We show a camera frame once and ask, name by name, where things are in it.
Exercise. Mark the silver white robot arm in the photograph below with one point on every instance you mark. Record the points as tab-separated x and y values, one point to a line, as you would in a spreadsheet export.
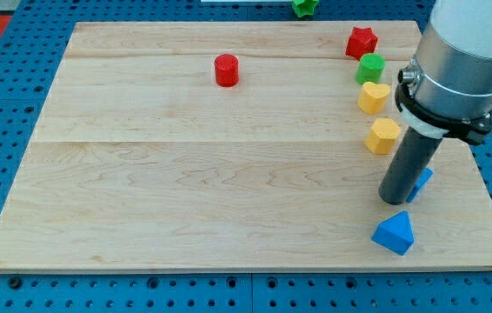
446	90

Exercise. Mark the light wooden board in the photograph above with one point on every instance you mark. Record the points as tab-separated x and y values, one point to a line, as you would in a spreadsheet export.
141	163

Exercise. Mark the red cylinder block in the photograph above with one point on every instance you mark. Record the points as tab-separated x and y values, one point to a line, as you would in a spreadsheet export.
226	70

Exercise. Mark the yellow hexagon block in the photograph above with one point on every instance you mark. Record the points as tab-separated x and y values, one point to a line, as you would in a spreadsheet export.
382	136

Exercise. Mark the yellow heart block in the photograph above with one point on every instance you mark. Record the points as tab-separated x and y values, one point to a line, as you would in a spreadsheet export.
373	97

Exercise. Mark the green cylinder block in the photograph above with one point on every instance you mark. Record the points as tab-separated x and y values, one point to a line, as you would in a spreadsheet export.
370	68

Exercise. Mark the green star block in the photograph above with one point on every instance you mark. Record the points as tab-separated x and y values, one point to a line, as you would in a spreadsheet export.
304	8

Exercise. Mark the red star block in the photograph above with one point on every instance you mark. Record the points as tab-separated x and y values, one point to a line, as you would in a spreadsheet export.
361	41

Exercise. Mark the blue triangle block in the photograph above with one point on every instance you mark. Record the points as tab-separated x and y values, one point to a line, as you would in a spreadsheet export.
395	233

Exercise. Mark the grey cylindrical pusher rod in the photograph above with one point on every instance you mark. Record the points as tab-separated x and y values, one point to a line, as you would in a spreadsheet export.
407	165

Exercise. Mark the blue block behind rod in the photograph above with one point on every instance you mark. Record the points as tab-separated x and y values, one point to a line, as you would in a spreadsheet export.
420	183

